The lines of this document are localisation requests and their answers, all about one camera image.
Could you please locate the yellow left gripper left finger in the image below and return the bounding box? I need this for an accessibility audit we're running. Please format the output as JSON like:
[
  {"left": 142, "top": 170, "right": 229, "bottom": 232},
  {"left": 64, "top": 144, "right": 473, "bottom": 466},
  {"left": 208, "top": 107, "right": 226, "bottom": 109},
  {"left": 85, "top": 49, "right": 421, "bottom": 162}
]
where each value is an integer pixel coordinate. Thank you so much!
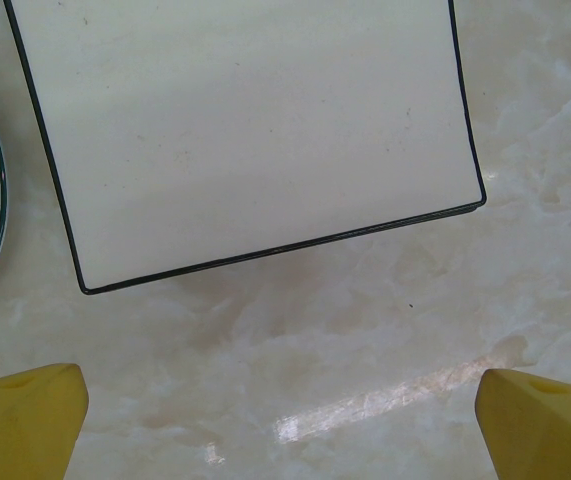
[{"left": 0, "top": 363, "right": 90, "bottom": 480}]

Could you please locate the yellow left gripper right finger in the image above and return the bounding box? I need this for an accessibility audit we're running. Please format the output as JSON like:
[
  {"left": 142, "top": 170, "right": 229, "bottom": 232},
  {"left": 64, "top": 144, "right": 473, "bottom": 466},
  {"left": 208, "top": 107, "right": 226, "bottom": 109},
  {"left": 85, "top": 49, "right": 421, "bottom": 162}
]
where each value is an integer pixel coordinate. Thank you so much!
[{"left": 474, "top": 368, "right": 571, "bottom": 480}]

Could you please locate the square white plate black rim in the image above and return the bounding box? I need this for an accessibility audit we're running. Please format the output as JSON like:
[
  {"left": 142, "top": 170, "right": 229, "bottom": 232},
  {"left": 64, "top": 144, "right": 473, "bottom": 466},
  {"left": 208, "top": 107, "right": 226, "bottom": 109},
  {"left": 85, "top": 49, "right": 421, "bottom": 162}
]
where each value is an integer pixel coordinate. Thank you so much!
[{"left": 3, "top": 0, "right": 488, "bottom": 296}]

